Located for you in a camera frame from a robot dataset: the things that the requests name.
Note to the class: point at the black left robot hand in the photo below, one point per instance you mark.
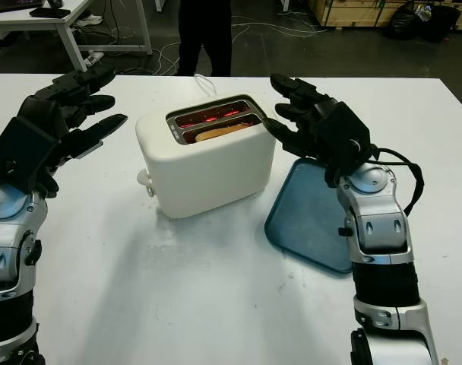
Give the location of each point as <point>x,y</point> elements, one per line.
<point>75,99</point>

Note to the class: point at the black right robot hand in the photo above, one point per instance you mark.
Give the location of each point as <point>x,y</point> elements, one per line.
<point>303,114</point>

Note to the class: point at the slice of toasted bread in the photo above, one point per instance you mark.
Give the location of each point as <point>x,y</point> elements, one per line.
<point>219,132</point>

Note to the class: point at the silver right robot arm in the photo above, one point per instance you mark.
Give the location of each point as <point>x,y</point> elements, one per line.
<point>379,228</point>

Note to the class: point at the white two-slot toaster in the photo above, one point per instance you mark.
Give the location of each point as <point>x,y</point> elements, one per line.
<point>208,167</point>

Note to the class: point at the person in dark trousers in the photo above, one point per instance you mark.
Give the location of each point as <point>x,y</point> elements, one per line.
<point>204,38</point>

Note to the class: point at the white power strip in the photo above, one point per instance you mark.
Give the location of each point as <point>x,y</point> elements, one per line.
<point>94,58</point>

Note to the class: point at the white crumpled cloth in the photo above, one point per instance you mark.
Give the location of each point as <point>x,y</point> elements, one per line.
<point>88,21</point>

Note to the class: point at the black phone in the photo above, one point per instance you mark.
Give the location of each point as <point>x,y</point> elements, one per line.
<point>50,12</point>

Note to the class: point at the black computer mouse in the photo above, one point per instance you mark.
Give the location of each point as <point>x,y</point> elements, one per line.
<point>56,3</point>

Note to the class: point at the blue plastic tray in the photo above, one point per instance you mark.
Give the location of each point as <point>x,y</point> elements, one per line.
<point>303,220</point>

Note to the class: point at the wooden crate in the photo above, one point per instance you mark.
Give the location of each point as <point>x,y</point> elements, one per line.
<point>341,13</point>

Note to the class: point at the black rubbish bag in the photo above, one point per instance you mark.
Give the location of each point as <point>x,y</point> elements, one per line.
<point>405,23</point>

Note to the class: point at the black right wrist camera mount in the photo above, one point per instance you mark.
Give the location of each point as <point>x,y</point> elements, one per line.
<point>345,129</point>

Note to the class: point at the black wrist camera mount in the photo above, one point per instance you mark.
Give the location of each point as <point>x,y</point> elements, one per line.
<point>345,129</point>
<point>22,152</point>

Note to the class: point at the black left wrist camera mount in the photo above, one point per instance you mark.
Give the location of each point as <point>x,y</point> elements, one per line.
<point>22,152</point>

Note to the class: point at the white metal-frame desk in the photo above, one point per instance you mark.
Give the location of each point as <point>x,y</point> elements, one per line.
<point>26,21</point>

